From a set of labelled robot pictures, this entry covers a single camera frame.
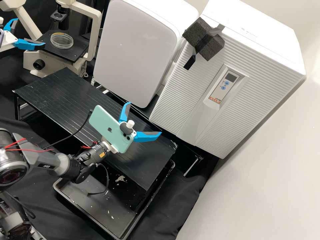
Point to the cream microscope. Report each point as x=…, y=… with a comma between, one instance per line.
x=30, y=58

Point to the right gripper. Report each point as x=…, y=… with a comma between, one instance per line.
x=111, y=147

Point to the white box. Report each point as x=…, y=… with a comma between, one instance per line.
x=135, y=50

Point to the white incubator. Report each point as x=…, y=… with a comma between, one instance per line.
x=250, y=15

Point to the petri dish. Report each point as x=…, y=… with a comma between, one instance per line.
x=62, y=40

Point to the incubator door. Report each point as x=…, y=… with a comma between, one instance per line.
x=250, y=105

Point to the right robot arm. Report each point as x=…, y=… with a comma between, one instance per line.
x=47, y=160

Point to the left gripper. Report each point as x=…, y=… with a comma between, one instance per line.
x=8, y=41

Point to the black platform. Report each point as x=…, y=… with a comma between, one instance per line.
x=190, y=160
x=62, y=100

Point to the right wrist camera phone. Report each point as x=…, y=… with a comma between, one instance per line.
x=107, y=125

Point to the black tray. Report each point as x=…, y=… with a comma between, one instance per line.
x=100, y=207

